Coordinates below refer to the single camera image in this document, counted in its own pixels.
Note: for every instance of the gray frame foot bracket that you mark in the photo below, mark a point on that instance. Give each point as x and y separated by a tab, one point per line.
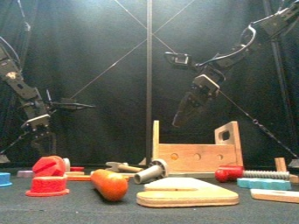
4	159
143	161
295	163

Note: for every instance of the red toy hammer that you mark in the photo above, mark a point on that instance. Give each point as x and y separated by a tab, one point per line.
230	173

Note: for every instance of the large gray toy bolt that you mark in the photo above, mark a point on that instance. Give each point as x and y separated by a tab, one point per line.
150	173

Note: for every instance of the dark slanted frame pole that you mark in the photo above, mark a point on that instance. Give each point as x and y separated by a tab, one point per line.
277	87

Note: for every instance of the wooden toy toolbox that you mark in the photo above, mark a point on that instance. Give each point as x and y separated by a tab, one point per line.
194	157

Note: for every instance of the wooden toy saw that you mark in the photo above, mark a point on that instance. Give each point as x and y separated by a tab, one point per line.
187	198

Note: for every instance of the cyan toy gear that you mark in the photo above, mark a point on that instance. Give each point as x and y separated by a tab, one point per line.
265	184

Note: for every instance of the gray vertical frame pole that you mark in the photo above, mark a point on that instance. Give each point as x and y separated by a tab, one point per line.
149	87

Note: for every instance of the small red toy nut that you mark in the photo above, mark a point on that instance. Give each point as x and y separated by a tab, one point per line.
76	169

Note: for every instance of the orange toy screwdriver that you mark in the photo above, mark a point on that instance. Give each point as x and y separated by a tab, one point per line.
111	185

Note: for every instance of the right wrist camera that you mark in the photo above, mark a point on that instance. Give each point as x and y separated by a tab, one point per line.
179	59

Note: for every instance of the blue toy nut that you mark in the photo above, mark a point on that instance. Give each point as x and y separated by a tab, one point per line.
4	179

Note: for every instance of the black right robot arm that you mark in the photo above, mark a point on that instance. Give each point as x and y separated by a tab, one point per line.
273	24

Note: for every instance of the red round toy nut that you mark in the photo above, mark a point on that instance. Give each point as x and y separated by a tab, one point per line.
47	185

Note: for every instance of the orange holed strip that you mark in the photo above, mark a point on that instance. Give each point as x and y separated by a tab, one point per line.
78	177

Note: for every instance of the short tan holed strip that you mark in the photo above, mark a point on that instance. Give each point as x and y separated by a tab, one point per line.
294	178

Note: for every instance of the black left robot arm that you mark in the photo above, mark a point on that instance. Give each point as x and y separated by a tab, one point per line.
23	87

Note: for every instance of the gray toy hammer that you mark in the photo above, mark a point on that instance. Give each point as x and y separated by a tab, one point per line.
117	166

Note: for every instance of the long pale wooden holed strip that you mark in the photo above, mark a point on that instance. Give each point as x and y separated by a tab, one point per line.
277	196

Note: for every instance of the red slotted toy bolt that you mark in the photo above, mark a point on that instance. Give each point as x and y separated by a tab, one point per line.
48	166

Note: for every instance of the purple toy gear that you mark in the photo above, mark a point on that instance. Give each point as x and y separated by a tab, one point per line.
26	174

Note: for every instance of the short pale wooden strip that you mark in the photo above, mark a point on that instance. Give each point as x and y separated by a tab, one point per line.
281	164

